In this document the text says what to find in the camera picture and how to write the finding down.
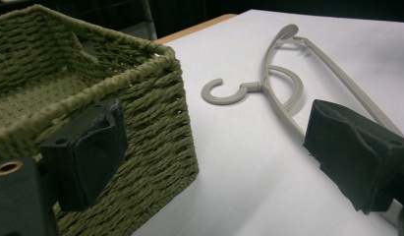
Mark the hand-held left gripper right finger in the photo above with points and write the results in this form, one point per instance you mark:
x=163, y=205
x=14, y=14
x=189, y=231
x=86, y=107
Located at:
x=357, y=154

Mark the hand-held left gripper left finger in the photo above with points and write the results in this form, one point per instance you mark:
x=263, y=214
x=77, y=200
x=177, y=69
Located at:
x=88, y=154

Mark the green woven basket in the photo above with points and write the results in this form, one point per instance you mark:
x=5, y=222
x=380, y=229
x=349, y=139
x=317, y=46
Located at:
x=147, y=108

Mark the grey plastic clothes hanger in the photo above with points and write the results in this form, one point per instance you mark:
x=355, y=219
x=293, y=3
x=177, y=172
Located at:
x=271, y=88

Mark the metal stand pole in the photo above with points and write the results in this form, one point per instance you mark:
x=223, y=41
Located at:
x=149, y=19

